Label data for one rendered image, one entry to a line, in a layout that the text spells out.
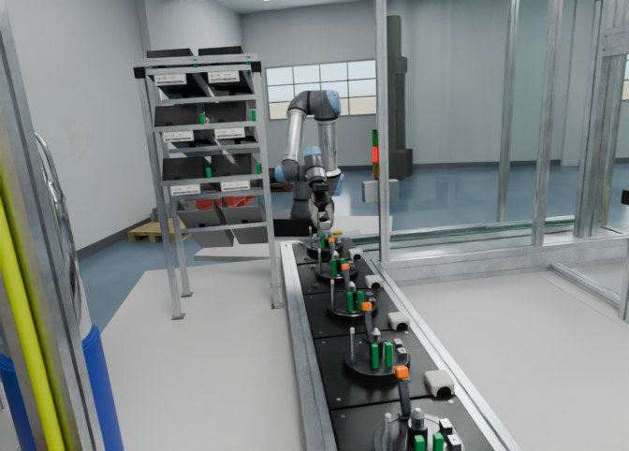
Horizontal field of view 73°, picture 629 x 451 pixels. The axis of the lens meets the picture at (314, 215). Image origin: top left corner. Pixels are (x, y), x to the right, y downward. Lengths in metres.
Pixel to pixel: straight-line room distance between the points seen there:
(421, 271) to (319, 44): 8.59
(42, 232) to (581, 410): 1.02
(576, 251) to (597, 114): 0.52
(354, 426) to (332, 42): 9.31
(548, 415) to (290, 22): 9.52
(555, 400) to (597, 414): 0.08
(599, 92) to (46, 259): 1.82
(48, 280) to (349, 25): 9.49
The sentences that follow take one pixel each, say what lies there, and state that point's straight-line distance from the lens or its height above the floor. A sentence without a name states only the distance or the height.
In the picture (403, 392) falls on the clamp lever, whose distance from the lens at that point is 0.78.
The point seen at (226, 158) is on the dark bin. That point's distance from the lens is 1.38.
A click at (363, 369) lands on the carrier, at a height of 0.99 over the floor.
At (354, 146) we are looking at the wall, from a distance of 9.73.
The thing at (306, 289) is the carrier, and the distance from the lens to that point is 1.29.
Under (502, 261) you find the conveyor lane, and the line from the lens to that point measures 1.69.
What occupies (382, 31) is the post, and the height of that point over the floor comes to 1.71.
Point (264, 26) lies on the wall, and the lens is 10.23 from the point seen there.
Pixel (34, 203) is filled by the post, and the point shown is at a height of 1.43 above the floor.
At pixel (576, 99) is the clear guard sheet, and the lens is 2.17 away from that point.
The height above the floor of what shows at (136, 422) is 0.86.
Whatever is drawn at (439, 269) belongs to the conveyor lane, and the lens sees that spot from 1.59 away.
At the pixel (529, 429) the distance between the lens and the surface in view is 1.03.
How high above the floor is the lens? 1.51
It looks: 15 degrees down
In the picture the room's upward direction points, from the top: 3 degrees counter-clockwise
